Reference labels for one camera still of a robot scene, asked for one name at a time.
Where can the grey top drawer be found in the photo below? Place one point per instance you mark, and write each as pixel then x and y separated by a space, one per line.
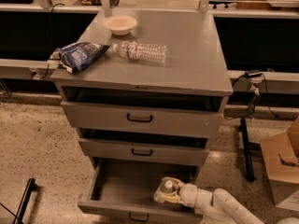
pixel 134 119

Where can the black stand pole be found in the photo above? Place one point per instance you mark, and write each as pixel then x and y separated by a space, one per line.
pixel 30 187
pixel 248 147

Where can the grey middle drawer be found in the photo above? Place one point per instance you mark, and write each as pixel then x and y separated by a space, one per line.
pixel 130 151

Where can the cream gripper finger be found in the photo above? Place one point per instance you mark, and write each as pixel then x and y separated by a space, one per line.
pixel 161 197
pixel 176 182

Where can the grey drawer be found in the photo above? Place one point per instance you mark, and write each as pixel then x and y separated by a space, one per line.
pixel 134 119
pixel 126 189
pixel 130 151

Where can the blue chip bag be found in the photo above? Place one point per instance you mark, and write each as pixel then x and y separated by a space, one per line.
pixel 78 56

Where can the white paper bowl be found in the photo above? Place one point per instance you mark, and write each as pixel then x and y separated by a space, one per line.
pixel 120 24

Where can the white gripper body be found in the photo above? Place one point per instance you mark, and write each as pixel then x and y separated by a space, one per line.
pixel 189 194

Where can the grey metal drawer cabinet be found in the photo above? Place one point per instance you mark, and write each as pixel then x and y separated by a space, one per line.
pixel 192 78

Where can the blue label plastic bottle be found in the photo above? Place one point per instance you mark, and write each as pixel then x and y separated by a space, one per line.
pixel 165 187

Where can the black stand pole left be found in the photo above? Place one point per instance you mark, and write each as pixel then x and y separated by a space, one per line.
pixel 30 187

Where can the clear plastic water bottle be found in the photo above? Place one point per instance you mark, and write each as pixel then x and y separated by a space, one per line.
pixel 137 51

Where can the black stand pole right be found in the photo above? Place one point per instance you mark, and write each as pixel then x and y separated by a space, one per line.
pixel 248 147

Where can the grey bottom drawer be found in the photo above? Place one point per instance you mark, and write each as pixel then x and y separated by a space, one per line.
pixel 126 189

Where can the brown cardboard box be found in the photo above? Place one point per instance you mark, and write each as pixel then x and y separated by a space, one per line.
pixel 280 155

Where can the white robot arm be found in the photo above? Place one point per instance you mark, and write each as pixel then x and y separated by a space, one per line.
pixel 218 204

